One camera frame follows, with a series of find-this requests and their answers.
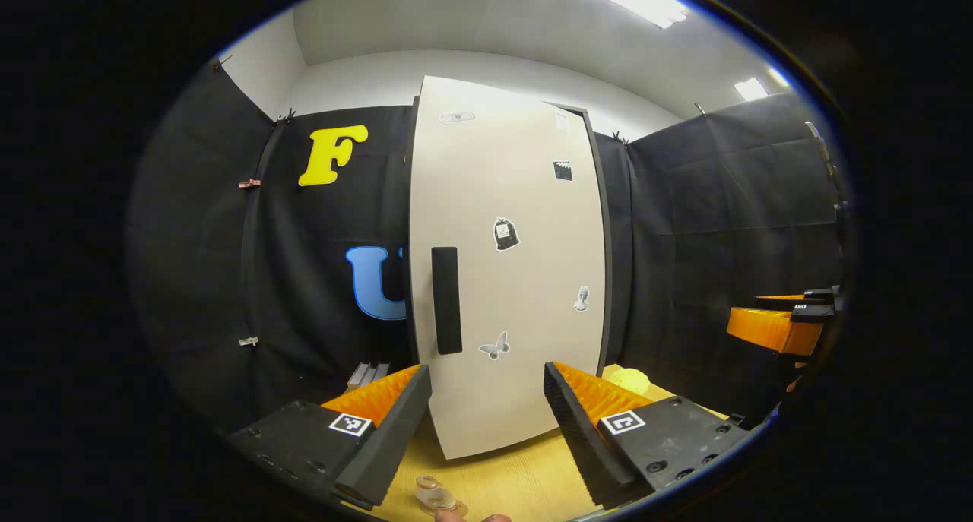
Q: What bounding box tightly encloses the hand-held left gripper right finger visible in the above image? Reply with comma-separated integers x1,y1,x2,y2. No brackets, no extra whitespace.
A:
543,361,761,511

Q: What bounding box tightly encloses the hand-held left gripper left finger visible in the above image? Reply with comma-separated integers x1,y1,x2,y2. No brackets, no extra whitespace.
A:
228,364,433,511

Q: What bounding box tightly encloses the clear plastic bottle red cap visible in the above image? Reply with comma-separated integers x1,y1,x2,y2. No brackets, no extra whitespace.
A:
416,474,458,512

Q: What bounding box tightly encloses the round cork coaster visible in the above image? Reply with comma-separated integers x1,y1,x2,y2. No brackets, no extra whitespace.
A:
418,495,469,517

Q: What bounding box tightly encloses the black cabinet door handle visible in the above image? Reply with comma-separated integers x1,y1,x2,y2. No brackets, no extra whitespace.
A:
431,246,463,356

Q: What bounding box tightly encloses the dark grey cabinet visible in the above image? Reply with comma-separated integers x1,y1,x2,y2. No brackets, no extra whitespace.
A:
403,95,616,375

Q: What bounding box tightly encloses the beige cabinet door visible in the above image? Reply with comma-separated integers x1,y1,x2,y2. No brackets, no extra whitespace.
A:
409,75,609,460

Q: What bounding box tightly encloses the yellow lumpy toy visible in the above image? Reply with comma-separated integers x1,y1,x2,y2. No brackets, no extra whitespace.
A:
608,368,651,397

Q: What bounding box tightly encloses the black backdrop cloth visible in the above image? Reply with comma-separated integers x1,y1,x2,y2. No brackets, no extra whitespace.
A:
125,55,848,432

